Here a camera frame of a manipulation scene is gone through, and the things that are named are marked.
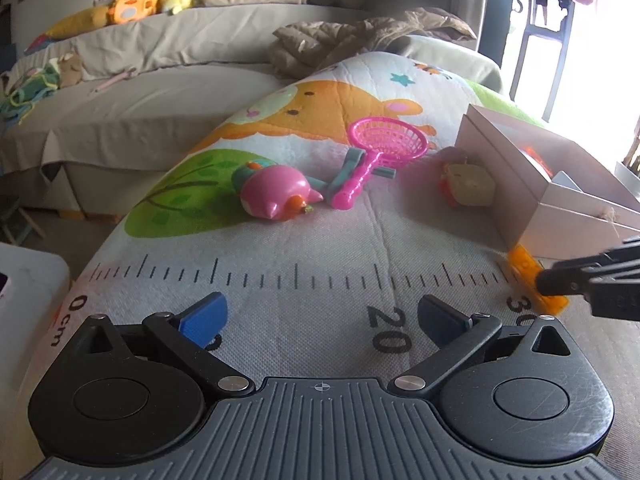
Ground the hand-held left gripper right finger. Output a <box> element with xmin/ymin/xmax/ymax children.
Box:
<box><xmin>394</xmin><ymin>294</ymin><xmax>574</xmax><ymax>396</ymax></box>

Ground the pink cardboard box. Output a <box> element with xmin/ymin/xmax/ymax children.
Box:
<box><xmin>454</xmin><ymin>104</ymin><xmax>640</xmax><ymax>261</ymax></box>

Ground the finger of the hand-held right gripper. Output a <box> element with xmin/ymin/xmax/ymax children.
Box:
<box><xmin>582</xmin><ymin>276</ymin><xmax>640</xmax><ymax>321</ymax></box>
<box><xmin>535</xmin><ymin>236</ymin><xmax>640</xmax><ymax>297</ymax></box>

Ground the orange tiger plush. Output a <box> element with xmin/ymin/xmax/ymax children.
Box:
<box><xmin>106</xmin><ymin>0</ymin><xmax>165</xmax><ymax>26</ymax></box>

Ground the grey sofa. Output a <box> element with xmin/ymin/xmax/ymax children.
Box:
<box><xmin>0</xmin><ymin>0</ymin><xmax>503</xmax><ymax>218</ymax></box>

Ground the orange plastic clip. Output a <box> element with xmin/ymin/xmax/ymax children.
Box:
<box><xmin>507</xmin><ymin>245</ymin><xmax>571</xmax><ymax>317</ymax></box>

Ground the pink bird toy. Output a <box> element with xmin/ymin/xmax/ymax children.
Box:
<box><xmin>231</xmin><ymin>159</ymin><xmax>324</xmax><ymax>223</ymax></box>

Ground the small brown bear plush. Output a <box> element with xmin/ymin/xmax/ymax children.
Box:
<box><xmin>56</xmin><ymin>52</ymin><xmax>85</xmax><ymax>87</ymax></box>

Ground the brown padded jacket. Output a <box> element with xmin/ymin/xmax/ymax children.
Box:
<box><xmin>267</xmin><ymin>7</ymin><xmax>478</xmax><ymax>81</ymax></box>

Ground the printed animal play mat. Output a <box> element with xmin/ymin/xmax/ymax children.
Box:
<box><xmin>0</xmin><ymin>51</ymin><xmax>640</xmax><ymax>411</ymax></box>

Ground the yellow red toy block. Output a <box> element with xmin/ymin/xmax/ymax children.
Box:
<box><xmin>439</xmin><ymin>159</ymin><xmax>497</xmax><ymax>209</ymax></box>

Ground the dark metal clothes rack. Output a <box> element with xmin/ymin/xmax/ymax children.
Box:
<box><xmin>509</xmin><ymin>0</ymin><xmax>576</xmax><ymax>122</ymax></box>

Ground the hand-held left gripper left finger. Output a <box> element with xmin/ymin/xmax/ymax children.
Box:
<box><xmin>75</xmin><ymin>291</ymin><xmax>255</xmax><ymax>396</ymax></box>

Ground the pink toy racket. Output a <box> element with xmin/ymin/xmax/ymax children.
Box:
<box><xmin>331</xmin><ymin>117</ymin><xmax>431</xmax><ymax>211</ymax></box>

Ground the pink stick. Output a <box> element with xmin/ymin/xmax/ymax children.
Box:
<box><xmin>89</xmin><ymin>67</ymin><xmax>139</xmax><ymax>93</ymax></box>

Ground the wooden stool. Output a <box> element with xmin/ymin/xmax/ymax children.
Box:
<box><xmin>0</xmin><ymin>197</ymin><xmax>45</xmax><ymax>247</ymax></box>

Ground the long yellow plush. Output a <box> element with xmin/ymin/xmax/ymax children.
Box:
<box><xmin>25</xmin><ymin>2</ymin><xmax>117</xmax><ymax>53</ymax></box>

